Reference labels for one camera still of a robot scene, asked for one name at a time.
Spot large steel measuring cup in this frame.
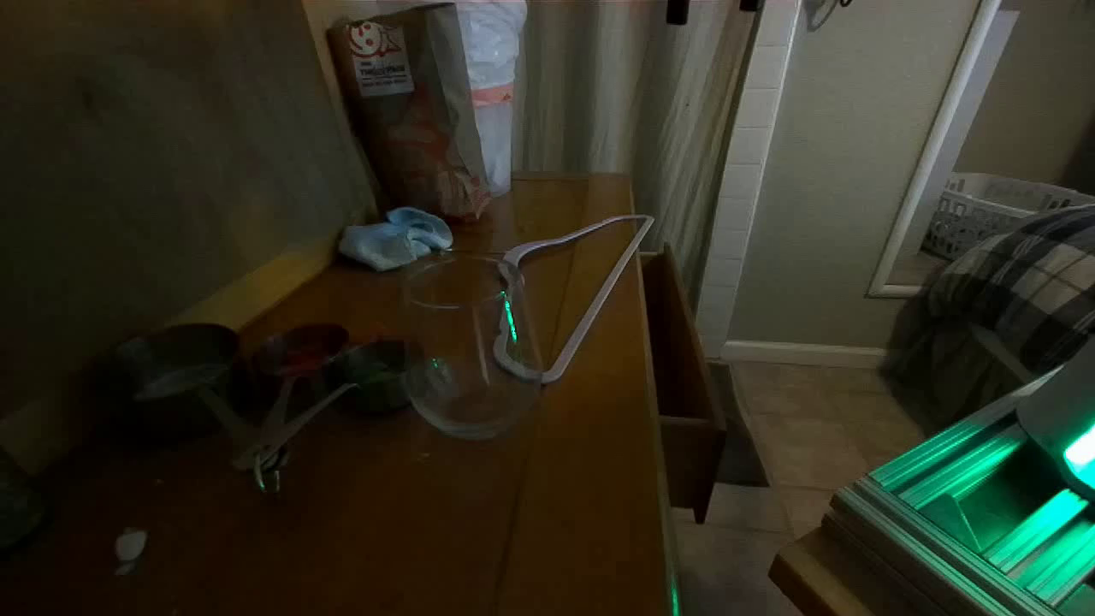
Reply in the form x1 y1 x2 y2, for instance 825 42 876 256
99 321 273 471

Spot brown paper bag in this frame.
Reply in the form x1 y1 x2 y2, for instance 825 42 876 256
326 0 496 224

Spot white plastic clothes hanger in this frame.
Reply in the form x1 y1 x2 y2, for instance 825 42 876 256
490 213 660 389

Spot white laundry basket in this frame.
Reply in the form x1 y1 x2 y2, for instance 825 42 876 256
917 168 1095 266

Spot wooden back panel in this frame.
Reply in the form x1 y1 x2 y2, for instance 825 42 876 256
0 0 383 420

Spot wooden dresser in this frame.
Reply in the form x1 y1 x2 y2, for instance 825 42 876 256
0 168 733 616

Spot beige curtain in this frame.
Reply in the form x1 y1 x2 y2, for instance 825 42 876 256
509 0 766 278

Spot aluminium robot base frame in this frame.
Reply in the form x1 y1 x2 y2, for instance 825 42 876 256
766 374 1095 616

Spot white framed mirror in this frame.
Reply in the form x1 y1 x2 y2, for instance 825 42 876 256
865 0 1023 306

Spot plaid blanket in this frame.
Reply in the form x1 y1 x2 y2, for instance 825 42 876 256
880 203 1095 428

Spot steel measuring cup, red inside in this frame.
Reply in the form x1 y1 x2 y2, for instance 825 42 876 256
232 321 353 477

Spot wooden dresser drawer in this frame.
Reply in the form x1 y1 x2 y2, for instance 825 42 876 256
636 245 728 526

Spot light blue cloth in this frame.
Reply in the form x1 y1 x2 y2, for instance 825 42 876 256
335 203 459 278

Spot steel measuring cup, green inside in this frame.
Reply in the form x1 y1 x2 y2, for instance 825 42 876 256
251 337 419 493

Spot small white crumpled scrap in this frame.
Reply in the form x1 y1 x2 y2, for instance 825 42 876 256
108 522 154 570

